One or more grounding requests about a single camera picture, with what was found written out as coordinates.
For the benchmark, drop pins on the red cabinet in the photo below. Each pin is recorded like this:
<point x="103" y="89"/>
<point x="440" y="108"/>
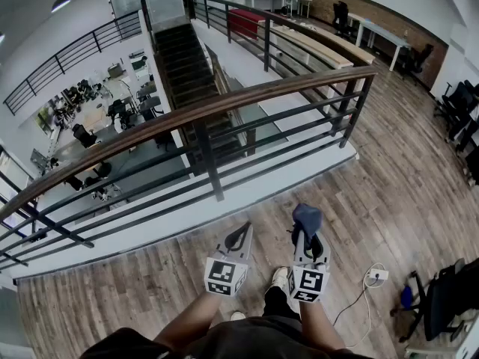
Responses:
<point x="243" y="22"/>

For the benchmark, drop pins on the small blue item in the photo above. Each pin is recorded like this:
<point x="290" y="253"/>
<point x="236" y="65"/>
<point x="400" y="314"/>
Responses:
<point x="406" y="295"/>

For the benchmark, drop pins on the glass entrance doors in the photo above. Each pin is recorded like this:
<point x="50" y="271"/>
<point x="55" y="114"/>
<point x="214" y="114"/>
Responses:
<point x="11" y="185"/>

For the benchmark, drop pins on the blue cloth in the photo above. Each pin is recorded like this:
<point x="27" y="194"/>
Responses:
<point x="307" y="217"/>

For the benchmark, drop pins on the round ceiling lamp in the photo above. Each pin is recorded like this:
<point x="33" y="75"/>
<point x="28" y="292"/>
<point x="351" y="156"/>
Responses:
<point x="60" y="4"/>

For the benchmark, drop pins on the person's black shirt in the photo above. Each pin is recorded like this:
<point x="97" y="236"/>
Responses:
<point x="243" y="340"/>

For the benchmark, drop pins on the wooden-topped black metal railing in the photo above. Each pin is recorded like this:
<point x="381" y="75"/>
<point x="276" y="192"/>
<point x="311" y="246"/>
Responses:
<point x="224" y="101"/>

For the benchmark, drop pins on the black metal balcony railing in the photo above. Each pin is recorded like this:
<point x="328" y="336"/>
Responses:
<point x="75" y="54"/>

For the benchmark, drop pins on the long light wooden table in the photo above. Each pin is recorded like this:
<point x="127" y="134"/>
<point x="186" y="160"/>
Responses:
<point x="325" y="49"/>

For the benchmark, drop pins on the person's white shoe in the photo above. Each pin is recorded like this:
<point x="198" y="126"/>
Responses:
<point x="237" y="315"/>
<point x="278" y="277"/>

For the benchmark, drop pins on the person's right forearm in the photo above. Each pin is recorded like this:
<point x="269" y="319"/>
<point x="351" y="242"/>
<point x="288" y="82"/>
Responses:
<point x="318" y="324"/>

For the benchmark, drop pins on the dark wooden staircase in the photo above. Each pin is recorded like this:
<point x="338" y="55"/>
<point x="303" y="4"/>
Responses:
<point x="187" y="69"/>

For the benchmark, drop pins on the group of people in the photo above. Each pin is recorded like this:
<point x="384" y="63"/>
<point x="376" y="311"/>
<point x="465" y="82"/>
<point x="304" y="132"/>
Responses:
<point x="75" y="99"/>

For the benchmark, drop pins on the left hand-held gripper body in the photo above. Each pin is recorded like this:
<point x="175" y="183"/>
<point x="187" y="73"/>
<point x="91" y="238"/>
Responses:
<point x="224" y="277"/>

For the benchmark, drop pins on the person's left forearm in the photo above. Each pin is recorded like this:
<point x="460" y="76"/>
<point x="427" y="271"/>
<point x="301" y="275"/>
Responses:
<point x="187" y="324"/>

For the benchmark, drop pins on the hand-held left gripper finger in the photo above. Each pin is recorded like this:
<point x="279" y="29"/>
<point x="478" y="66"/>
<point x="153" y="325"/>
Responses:
<point x="224" y="243"/>
<point x="245" y="249"/>

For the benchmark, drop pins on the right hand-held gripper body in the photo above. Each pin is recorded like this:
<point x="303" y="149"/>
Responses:
<point x="307" y="284"/>

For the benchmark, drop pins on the person's black trousers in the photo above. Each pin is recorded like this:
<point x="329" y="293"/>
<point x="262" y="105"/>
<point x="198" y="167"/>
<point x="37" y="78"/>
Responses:
<point x="278" y="301"/>

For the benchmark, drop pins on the long black metal railing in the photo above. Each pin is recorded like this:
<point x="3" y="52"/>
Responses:
<point x="267" y="36"/>

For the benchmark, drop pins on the white power strip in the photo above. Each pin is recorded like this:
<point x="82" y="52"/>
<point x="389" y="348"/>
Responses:
<point x="378" y="274"/>

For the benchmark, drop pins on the cluster of black office chairs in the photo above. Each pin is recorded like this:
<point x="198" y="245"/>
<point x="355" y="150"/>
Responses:
<point x="460" y="103"/>

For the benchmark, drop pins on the long white desk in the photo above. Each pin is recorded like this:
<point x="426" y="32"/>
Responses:
<point x="381" y="32"/>

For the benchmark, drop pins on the black office chair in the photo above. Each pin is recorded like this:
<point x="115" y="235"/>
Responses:
<point x="417" y="60"/>
<point x="441" y="305"/>
<point x="83" y="135"/>

